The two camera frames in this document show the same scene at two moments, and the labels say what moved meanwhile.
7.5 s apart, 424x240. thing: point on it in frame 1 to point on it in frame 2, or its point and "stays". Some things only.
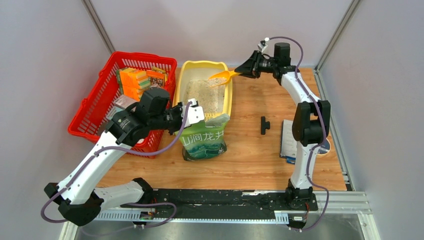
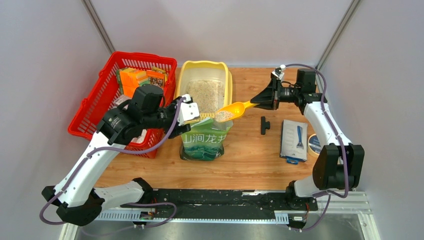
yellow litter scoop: x=221 y=78 to x=238 y=108
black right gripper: x=250 y=68 to x=265 y=98
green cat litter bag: x=206 y=140 stays
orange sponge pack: x=131 y=82 stays
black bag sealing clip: x=264 y=125 stays
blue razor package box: x=288 y=146 stays
